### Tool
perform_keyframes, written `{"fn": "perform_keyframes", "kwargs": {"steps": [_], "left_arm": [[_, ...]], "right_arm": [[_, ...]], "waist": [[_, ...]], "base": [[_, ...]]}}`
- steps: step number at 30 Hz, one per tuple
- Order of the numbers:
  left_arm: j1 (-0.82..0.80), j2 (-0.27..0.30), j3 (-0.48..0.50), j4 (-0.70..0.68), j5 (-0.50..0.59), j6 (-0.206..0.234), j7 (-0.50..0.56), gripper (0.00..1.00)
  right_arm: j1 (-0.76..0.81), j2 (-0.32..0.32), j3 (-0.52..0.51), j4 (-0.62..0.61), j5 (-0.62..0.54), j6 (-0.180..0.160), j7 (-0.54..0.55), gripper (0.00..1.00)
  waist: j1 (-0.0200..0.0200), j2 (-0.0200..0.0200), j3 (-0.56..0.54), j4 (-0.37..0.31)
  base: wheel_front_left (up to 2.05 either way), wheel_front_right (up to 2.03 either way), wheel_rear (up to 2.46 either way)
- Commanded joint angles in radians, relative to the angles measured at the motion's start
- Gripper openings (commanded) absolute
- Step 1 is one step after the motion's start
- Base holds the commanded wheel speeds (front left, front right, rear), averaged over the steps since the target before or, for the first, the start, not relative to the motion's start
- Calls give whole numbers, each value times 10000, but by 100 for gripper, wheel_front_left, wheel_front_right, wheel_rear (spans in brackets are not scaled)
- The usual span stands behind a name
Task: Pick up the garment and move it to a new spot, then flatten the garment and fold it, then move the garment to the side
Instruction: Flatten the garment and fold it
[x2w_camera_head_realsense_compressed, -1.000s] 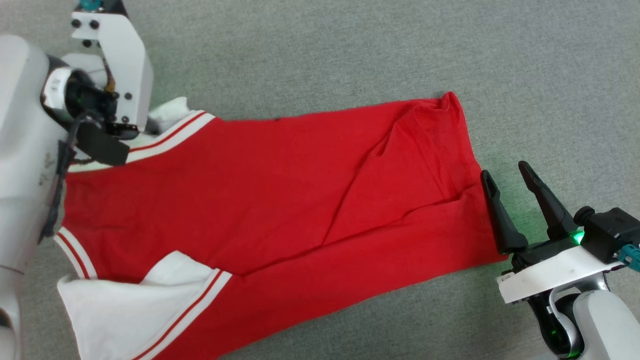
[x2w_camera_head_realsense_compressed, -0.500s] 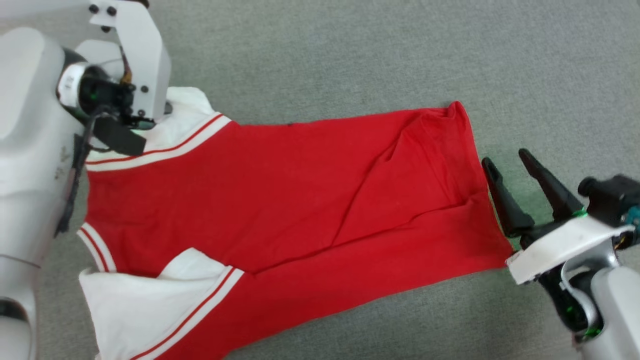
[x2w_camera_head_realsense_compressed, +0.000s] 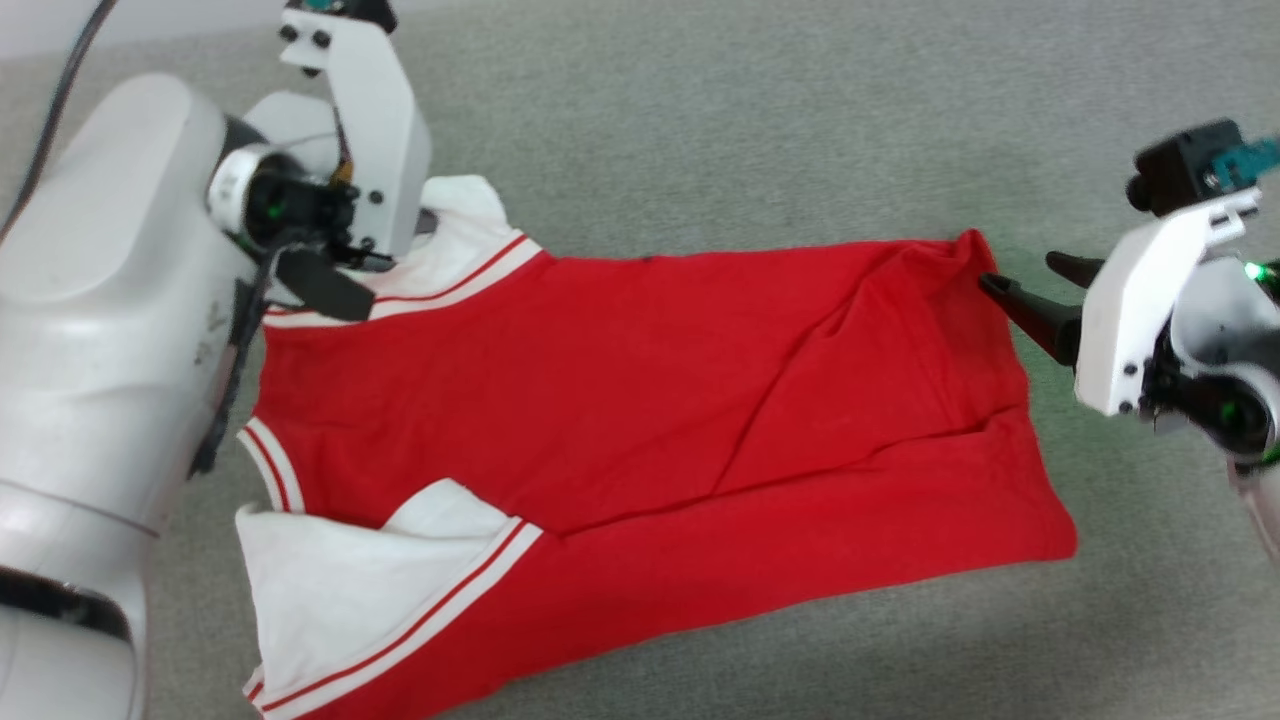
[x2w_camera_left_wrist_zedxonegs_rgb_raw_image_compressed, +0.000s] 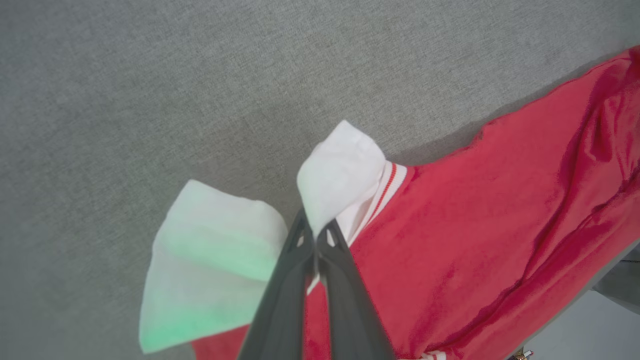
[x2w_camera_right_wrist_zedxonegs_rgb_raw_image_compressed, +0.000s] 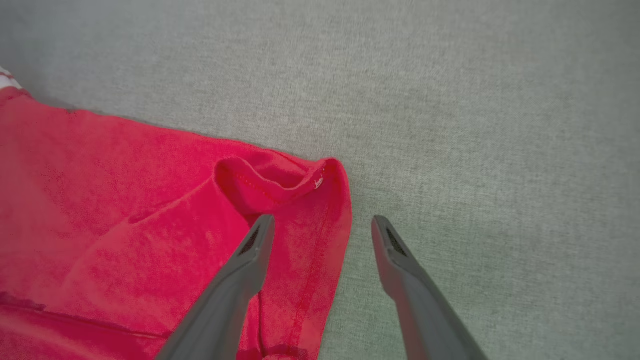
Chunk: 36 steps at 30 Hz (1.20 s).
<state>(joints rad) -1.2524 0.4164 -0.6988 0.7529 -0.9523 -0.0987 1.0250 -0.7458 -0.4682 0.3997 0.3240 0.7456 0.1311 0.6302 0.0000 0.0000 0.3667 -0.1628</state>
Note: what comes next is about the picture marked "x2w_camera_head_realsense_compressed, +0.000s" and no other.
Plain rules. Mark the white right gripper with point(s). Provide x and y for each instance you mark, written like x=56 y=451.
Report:
x=1130 y=320

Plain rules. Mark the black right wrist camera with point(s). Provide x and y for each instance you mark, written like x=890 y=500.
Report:
x=1175 y=165

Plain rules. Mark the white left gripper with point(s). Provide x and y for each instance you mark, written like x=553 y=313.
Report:
x=375 y=130

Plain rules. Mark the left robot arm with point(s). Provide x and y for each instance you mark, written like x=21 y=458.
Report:
x=100 y=350

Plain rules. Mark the red and white basketball jersey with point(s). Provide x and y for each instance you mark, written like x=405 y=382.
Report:
x=650 y=400

